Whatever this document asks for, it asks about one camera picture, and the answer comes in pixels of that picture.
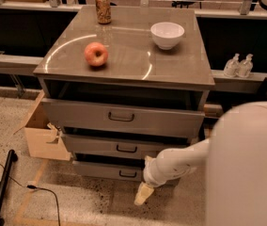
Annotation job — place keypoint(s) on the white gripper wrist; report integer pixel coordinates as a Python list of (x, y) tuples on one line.
[(150, 172)]

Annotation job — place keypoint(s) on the grey bottom drawer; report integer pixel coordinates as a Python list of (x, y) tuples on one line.
[(108, 171)]

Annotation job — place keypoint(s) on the grey drawer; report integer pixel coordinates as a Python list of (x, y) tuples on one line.
[(123, 118), (108, 171), (119, 147)]

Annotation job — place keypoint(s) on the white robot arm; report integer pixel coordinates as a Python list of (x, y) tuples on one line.
[(235, 157)]

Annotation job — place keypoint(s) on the grey middle drawer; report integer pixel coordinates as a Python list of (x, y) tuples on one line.
[(119, 147)]

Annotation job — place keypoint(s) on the grey drawer cabinet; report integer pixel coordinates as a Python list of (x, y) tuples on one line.
[(136, 73)]

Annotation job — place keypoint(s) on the grey top drawer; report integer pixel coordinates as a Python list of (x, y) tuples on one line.
[(123, 118)]

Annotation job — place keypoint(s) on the cardboard box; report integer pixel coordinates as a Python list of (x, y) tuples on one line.
[(42, 138)]

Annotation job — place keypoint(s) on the red apple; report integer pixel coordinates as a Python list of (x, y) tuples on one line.
[(96, 54)]

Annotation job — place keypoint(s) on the clear pump bottle left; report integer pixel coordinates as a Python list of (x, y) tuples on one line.
[(231, 66)]

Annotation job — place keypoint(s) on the clear pump bottle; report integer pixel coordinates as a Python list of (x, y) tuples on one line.
[(245, 67), (231, 66)]

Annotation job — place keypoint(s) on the black stand leg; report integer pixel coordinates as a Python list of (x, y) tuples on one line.
[(12, 157)]

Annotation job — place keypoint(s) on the white bowl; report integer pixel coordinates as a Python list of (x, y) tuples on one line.
[(166, 35)]

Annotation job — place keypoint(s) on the clear pump bottle right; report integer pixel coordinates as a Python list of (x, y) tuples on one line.
[(245, 67)]

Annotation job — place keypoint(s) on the patterned drink can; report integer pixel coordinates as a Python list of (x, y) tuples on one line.
[(103, 11)]

